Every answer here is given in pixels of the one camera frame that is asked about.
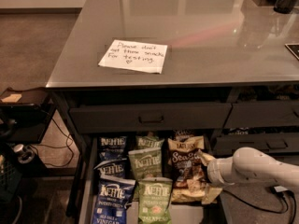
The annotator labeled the blue Kettle chip bag front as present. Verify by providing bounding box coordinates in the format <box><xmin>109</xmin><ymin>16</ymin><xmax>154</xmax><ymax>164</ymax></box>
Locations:
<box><xmin>92</xmin><ymin>175</ymin><xmax>135</xmax><ymax>224</ymax></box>

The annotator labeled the white handwritten paper note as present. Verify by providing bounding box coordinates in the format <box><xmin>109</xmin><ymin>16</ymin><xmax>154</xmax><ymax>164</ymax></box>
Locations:
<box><xmin>98</xmin><ymin>40</ymin><xmax>167</xmax><ymax>74</ymax></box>

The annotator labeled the dark top left drawer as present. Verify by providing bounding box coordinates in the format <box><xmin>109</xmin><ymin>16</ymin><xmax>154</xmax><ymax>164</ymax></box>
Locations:
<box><xmin>69</xmin><ymin>103</ymin><xmax>231</xmax><ymax>133</ymax></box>

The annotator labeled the blue kettle chip bag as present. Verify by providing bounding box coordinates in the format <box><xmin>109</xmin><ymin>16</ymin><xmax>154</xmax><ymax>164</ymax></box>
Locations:
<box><xmin>99</xmin><ymin>136</ymin><xmax>127</xmax><ymax>161</ymax></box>
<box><xmin>92</xmin><ymin>175</ymin><xmax>135</xmax><ymax>224</ymax></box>
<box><xmin>94</xmin><ymin>159</ymin><xmax>126</xmax><ymax>178</ymax></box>

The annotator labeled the green kettle chip bag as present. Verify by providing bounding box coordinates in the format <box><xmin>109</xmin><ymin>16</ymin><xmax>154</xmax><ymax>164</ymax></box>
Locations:
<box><xmin>128</xmin><ymin>147</ymin><xmax>162</xmax><ymax>181</ymax></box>
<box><xmin>138</xmin><ymin>177</ymin><xmax>172</xmax><ymax>224</ymax></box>
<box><xmin>136</xmin><ymin>136</ymin><xmax>164</xmax><ymax>149</ymax></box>

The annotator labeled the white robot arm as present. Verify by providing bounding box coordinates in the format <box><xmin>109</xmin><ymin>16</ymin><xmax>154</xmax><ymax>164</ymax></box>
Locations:
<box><xmin>197</xmin><ymin>147</ymin><xmax>299</xmax><ymax>204</ymax></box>

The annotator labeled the green Kettle chip bag front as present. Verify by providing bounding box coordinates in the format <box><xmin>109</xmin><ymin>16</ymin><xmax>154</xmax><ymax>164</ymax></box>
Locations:
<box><xmin>138</xmin><ymin>177</ymin><xmax>172</xmax><ymax>224</ymax></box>

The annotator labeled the silver round canister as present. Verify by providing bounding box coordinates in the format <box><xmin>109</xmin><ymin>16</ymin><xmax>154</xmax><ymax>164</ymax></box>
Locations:
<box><xmin>13</xmin><ymin>144</ymin><xmax>36</xmax><ymax>164</ymax></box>

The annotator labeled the grey power strip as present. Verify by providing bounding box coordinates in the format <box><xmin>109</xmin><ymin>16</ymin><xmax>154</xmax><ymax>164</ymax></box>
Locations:
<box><xmin>270</xmin><ymin>186</ymin><xmax>288</xmax><ymax>193</ymax></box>

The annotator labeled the brown sea salt chip bag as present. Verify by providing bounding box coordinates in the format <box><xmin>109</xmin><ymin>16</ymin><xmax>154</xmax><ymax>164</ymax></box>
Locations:
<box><xmin>168</xmin><ymin>136</ymin><xmax>213</xmax><ymax>203</ymax></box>

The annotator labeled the dark green plastic crate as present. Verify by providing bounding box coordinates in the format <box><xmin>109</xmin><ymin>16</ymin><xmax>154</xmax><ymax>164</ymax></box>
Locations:
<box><xmin>0</xmin><ymin>155</ymin><xmax>21</xmax><ymax>203</ymax></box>

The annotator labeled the dark middle right drawer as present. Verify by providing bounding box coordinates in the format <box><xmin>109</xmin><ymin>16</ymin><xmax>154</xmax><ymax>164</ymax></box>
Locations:
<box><xmin>213</xmin><ymin>133</ymin><xmax>299</xmax><ymax>156</ymax></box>

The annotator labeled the black power cable right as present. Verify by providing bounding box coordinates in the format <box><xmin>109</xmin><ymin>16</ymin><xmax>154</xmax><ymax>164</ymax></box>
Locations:
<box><xmin>223</xmin><ymin>189</ymin><xmax>297</xmax><ymax>224</ymax></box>

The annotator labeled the blue Kettle chip bag middle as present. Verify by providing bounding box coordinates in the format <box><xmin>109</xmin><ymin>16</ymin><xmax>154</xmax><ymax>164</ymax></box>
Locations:
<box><xmin>94</xmin><ymin>159</ymin><xmax>126</xmax><ymax>178</ymax></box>

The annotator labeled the blue Kettle chip bag back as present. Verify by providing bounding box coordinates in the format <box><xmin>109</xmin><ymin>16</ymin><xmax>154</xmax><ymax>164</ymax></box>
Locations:
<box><xmin>99</xmin><ymin>136</ymin><xmax>127</xmax><ymax>161</ymax></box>

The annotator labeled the dark top right drawer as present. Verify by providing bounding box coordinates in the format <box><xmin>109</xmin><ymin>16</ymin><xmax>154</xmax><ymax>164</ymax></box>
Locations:
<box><xmin>225</xmin><ymin>101</ymin><xmax>299</xmax><ymax>128</ymax></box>

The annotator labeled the dark drawer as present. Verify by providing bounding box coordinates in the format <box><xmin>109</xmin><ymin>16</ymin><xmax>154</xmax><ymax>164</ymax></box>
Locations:
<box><xmin>69</xmin><ymin>103</ymin><xmax>231</xmax><ymax>133</ymax></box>
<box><xmin>213</xmin><ymin>133</ymin><xmax>299</xmax><ymax>156</ymax></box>
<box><xmin>225</xmin><ymin>101</ymin><xmax>299</xmax><ymax>128</ymax></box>

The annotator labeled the green Kettle chip bag middle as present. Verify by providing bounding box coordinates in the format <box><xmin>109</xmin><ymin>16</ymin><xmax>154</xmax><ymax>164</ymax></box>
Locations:
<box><xmin>128</xmin><ymin>147</ymin><xmax>162</xmax><ymax>181</ymax></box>

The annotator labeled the green Kettle chip bag back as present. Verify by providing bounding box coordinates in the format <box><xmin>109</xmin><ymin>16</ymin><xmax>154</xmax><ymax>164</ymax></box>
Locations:
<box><xmin>136</xmin><ymin>136</ymin><xmax>164</xmax><ymax>149</ymax></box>

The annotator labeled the brown chip bag at back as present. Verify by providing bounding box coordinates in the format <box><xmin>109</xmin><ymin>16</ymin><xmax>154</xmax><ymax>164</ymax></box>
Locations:
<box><xmin>174</xmin><ymin>130</ymin><xmax>194</xmax><ymax>141</ymax></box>

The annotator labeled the open middle drawer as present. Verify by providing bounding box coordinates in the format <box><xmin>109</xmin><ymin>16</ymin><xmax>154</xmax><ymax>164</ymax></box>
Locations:
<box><xmin>78</xmin><ymin>136</ymin><xmax>230</xmax><ymax>224</ymax></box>

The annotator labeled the black side shelf unit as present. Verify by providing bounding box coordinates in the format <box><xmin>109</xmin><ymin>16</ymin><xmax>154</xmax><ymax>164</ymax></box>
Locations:
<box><xmin>0</xmin><ymin>88</ymin><xmax>56</xmax><ymax>144</ymax></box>

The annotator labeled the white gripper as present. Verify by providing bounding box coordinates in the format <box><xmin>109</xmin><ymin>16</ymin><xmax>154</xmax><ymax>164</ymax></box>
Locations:
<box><xmin>199</xmin><ymin>151</ymin><xmax>234</xmax><ymax>204</ymax></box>

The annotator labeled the black cable left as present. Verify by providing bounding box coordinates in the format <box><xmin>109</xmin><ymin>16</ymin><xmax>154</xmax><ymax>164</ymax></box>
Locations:
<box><xmin>29</xmin><ymin>117</ymin><xmax>76</xmax><ymax>169</ymax></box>

